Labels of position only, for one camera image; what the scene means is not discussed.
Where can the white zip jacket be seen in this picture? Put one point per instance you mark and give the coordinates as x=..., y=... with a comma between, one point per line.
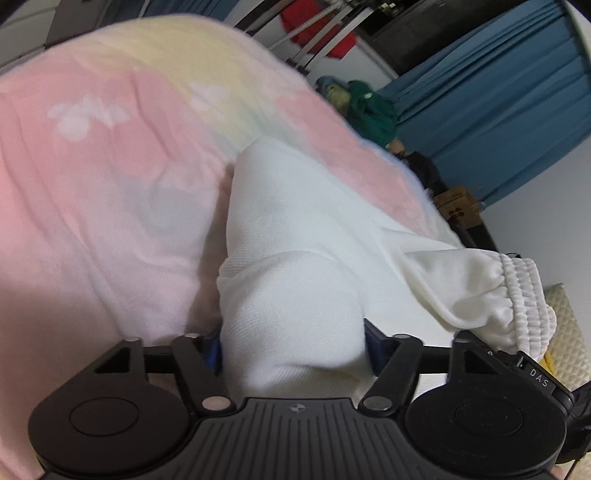
x=332, y=258

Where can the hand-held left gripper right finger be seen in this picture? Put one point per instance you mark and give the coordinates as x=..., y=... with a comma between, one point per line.
x=373, y=353

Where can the beige clothing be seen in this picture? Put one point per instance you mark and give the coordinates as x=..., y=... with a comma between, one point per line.
x=339, y=94

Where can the pastel patterned bedsheet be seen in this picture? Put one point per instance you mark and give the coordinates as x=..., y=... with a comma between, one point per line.
x=115, y=184

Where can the metal tripod stand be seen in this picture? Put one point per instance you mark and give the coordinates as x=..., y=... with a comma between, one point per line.
x=318, y=41

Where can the blue curtain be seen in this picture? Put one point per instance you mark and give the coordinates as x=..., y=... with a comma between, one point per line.
x=498, y=101

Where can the black clothing pile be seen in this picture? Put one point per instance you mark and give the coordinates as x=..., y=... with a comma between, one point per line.
x=422, y=168

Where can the red hanging garment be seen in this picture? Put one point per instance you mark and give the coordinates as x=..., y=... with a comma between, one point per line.
x=323, y=27

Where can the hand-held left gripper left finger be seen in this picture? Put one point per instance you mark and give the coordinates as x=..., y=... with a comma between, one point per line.
x=211, y=353

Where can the brown paper bag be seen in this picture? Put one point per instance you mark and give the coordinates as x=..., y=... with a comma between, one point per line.
x=459, y=207

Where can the dark window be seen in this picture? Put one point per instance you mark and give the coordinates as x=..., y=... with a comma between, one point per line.
x=392, y=27

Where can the cream quilted pillow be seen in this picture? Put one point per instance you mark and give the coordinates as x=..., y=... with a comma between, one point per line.
x=569, y=332

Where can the green garment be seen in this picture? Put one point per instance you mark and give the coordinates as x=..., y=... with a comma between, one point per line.
x=371, y=115

